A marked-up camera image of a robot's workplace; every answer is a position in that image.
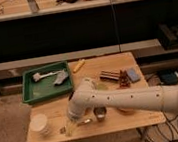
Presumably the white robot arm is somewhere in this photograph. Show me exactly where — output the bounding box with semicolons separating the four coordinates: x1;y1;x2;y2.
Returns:
67;77;178;122

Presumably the grey cloth in tray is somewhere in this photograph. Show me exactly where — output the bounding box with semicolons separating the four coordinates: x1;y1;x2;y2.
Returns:
54;70;68;85

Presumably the green plastic tray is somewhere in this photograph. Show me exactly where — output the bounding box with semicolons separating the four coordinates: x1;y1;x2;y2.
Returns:
22;61;74;105

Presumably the white brush in tray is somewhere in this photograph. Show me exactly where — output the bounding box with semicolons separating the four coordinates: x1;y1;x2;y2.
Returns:
33;72;57;82

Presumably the wooden table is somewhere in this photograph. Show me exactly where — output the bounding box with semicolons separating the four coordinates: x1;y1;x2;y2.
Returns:
27;52;165;142

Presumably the white paper cup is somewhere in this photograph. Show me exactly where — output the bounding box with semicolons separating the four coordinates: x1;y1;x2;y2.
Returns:
29;113;50;136

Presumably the small metal cup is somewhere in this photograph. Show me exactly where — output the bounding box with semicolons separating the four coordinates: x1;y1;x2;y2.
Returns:
93;107;107;121

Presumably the pale green cup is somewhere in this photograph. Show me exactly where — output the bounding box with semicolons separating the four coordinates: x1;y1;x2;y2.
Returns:
97;84;108;91

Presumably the orange bowl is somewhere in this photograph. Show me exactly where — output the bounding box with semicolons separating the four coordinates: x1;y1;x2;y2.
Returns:
117;108;135;115

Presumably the yellow banana toy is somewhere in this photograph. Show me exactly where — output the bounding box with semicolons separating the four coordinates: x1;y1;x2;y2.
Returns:
72;59;85;73

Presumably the brown striped box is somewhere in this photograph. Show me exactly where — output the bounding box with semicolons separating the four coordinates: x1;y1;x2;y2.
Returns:
99;71;120;81

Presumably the brown pinecone figure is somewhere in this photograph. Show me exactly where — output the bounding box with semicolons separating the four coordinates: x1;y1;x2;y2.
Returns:
119;70;130;88

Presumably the blue sponge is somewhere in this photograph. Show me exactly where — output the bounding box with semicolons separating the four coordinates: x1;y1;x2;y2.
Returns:
127;68;140;83

